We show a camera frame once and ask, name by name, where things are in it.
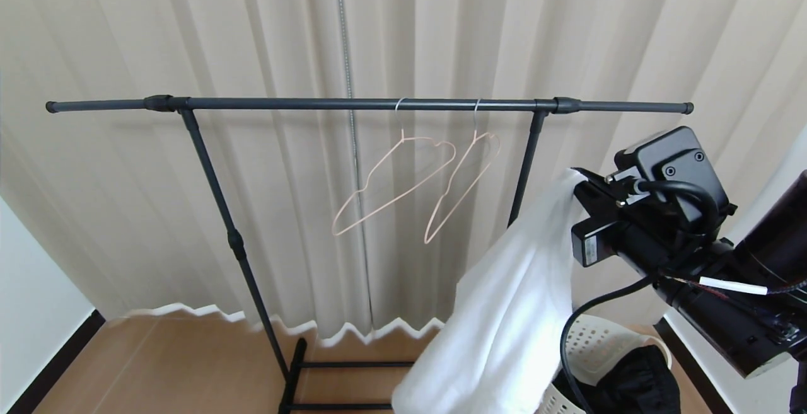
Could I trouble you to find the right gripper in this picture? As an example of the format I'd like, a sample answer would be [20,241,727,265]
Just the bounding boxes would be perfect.
[571,170,807,378]

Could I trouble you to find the white t-shirt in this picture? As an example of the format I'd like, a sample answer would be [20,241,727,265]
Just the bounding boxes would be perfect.
[391,168,590,414]

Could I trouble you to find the white laundry basket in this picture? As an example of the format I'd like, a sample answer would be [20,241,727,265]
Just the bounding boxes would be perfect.
[536,314,672,414]

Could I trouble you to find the pink clothes hanger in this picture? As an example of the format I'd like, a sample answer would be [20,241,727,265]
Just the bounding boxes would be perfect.
[332,98,456,237]
[424,99,501,244]

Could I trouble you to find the black clothes rack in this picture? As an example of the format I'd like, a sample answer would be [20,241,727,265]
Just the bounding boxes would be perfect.
[45,95,694,414]

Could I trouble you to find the black shorts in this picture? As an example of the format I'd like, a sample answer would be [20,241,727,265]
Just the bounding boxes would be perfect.
[555,345,682,414]

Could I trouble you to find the beige curtain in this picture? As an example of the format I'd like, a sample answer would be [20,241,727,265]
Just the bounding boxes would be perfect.
[0,0,807,345]

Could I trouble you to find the silver curtain bead chain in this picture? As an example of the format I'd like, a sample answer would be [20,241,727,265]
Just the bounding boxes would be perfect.
[333,0,376,330]

